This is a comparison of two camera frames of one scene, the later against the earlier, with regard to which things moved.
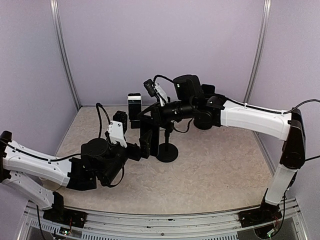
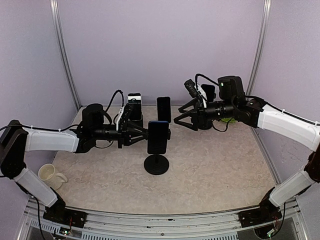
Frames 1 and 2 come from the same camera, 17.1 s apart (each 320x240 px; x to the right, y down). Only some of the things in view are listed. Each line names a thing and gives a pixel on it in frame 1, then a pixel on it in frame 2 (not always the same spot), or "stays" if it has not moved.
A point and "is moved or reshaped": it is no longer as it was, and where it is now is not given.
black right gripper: (157, 117) to (200, 110)
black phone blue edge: (208, 89) stays
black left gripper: (145, 142) to (124, 137)
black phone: (134, 104) stays
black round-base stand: (168, 152) to (156, 164)
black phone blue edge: (148, 124) is moved or reshaped
